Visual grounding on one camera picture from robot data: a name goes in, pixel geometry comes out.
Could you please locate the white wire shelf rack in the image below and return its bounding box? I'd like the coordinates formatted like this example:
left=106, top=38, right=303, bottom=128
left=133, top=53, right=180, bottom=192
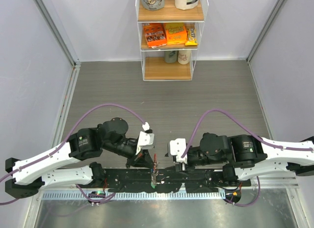
left=135, top=0, right=209, bottom=81

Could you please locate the red handled keyring with chain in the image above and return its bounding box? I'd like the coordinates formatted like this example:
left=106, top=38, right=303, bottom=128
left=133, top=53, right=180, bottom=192
left=151, top=153, right=158, bottom=189

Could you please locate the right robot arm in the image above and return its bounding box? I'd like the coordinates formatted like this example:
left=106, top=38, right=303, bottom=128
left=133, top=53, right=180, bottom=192
left=166, top=133, right=314, bottom=186

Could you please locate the slotted cable duct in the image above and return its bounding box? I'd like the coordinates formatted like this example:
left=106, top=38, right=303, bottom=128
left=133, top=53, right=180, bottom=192
left=42, top=190, right=225, bottom=200

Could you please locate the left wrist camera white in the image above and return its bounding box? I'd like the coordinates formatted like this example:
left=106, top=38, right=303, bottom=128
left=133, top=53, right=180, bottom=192
left=135, top=122, right=155, bottom=155

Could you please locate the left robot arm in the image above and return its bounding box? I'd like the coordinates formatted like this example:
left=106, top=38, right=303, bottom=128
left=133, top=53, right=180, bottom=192
left=5, top=117, right=155, bottom=199

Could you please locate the cream cup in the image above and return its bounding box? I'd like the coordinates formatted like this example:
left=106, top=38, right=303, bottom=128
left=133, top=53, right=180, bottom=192
left=178, top=50, right=192, bottom=65

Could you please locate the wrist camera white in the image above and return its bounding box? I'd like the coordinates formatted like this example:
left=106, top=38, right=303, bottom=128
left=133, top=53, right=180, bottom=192
left=135, top=122, right=155, bottom=155
left=168, top=138, right=187, bottom=164

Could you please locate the orange snack box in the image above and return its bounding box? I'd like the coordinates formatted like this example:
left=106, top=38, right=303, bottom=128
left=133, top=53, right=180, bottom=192
left=142, top=23, right=167, bottom=48

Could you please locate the yellow candy bag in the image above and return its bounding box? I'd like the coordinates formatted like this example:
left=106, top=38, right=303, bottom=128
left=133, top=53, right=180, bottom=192
left=185, top=28, right=198, bottom=46

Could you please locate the dark green cup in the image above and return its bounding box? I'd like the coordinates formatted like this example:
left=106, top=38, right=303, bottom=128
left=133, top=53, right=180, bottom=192
left=164, top=50, right=178, bottom=63

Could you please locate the orange candy box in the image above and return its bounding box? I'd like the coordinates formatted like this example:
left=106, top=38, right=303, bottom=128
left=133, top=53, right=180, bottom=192
left=164, top=22, right=187, bottom=45

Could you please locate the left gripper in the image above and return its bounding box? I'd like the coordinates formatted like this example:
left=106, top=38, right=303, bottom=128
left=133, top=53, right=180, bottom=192
left=103, top=137, right=155, bottom=169

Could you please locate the white paper bag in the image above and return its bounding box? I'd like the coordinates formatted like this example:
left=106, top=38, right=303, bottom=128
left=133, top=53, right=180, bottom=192
left=175, top=0, right=199, bottom=10

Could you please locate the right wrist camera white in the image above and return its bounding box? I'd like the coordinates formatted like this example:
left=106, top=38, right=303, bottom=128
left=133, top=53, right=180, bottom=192
left=168, top=138, right=187, bottom=164

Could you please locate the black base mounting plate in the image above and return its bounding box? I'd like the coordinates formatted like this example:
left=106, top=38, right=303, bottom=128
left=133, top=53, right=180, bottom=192
left=78, top=163, right=251, bottom=194

